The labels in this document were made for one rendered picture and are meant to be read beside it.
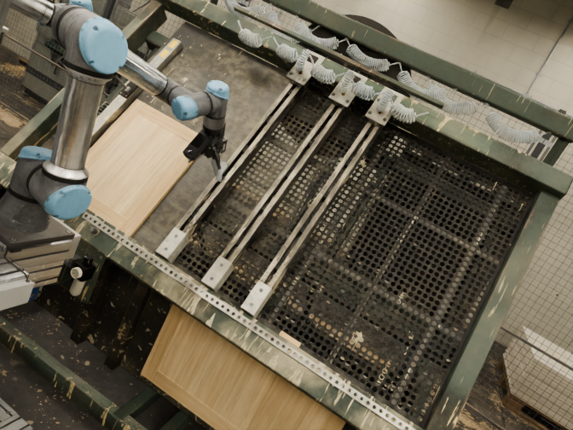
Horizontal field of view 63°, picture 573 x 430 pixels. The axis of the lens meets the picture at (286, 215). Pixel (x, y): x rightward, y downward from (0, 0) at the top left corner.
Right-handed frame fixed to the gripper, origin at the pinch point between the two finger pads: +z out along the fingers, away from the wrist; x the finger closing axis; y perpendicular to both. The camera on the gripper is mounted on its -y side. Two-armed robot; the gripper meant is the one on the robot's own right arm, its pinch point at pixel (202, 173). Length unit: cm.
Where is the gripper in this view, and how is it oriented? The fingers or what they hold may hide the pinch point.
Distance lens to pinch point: 176.9
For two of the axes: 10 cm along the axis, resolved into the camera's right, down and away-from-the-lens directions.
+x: -8.2, -4.9, 2.8
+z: -2.2, 7.3, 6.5
